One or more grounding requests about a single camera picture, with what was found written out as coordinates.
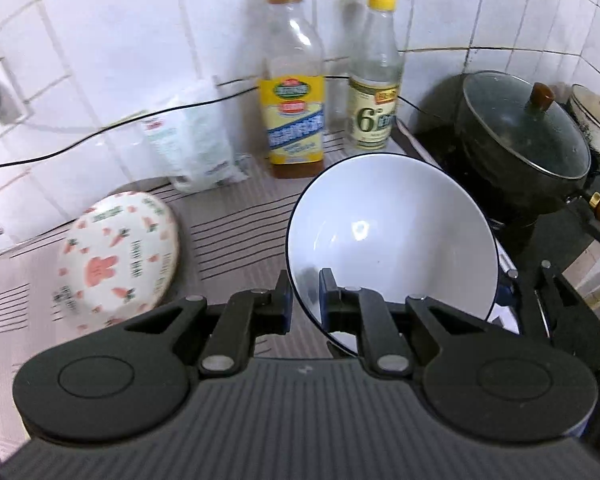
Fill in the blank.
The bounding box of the black stove top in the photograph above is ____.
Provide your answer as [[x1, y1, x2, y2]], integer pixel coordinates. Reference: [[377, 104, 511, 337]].
[[410, 122, 600, 291]]

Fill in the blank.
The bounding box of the oil bottle with yellow label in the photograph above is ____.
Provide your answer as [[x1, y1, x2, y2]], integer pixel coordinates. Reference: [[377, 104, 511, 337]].
[[257, 0, 327, 180]]

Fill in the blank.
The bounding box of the black cooking pot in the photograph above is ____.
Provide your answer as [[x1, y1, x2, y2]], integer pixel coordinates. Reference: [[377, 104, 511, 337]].
[[454, 71, 600, 257]]

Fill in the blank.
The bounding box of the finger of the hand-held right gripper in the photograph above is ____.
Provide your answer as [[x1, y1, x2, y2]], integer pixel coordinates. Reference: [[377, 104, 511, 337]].
[[500, 259, 600, 378]]

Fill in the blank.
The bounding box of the white bowl with dark rim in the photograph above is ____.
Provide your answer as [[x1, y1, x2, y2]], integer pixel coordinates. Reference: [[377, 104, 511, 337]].
[[285, 154, 502, 356]]

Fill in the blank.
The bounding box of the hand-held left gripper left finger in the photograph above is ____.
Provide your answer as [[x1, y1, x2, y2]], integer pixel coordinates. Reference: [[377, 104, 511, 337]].
[[122, 270, 295, 378]]

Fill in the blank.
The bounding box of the white plastic bag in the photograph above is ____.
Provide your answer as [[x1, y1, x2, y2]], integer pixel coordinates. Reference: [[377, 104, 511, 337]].
[[142, 77, 253, 195]]

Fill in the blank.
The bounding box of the black cable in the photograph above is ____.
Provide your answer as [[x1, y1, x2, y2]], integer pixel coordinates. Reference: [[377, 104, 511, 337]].
[[0, 82, 423, 170]]

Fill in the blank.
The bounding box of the striped table mat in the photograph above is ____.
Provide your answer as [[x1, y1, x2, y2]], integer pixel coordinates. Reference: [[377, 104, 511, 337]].
[[0, 127, 416, 463]]

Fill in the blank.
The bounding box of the vinegar bottle with yellow cap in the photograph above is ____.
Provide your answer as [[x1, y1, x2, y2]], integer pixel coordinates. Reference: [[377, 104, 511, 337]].
[[344, 0, 406, 153]]

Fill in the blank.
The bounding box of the glass pot lid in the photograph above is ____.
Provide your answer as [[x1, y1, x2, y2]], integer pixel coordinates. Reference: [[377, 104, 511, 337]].
[[461, 71, 593, 181]]

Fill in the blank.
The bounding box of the small white pot with lid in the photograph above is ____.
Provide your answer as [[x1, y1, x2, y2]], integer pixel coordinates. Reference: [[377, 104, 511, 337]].
[[565, 83, 600, 162]]

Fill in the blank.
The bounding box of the white wall socket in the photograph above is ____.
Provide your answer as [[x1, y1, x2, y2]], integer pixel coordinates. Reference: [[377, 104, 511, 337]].
[[0, 56, 27, 142]]

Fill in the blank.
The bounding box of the white rabbit carrot plate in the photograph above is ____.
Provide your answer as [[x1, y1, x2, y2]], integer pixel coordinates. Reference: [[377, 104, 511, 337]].
[[56, 191, 181, 332]]

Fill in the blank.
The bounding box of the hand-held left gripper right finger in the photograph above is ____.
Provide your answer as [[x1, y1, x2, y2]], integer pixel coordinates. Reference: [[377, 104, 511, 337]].
[[319, 267, 488, 378]]

